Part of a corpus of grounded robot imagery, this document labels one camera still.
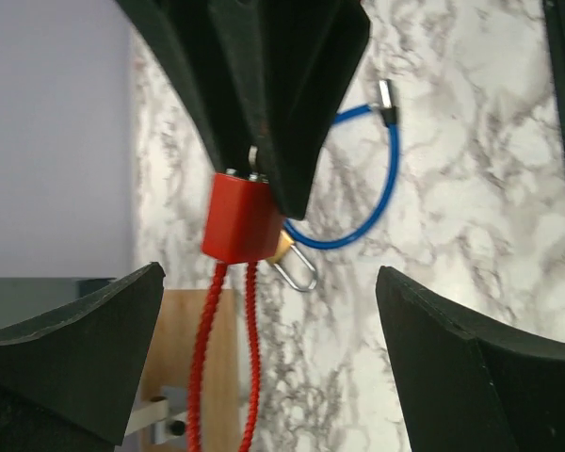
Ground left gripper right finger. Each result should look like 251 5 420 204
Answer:
376 266 565 451

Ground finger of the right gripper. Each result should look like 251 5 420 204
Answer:
118 1 264 172
209 0 370 219

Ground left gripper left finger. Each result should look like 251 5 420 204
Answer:
0 263 165 451

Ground blue cable lock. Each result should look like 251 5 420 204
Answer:
283 78 401 251

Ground red cable lock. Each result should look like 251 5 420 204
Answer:
187 169 283 452

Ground brass padlock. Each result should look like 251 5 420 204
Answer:
266 231 318 293

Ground silver key bunch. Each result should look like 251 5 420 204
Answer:
248 145 259 173

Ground wooden board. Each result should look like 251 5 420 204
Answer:
138 288 246 452

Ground grey metal bracket stand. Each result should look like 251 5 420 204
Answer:
124 386 187 449

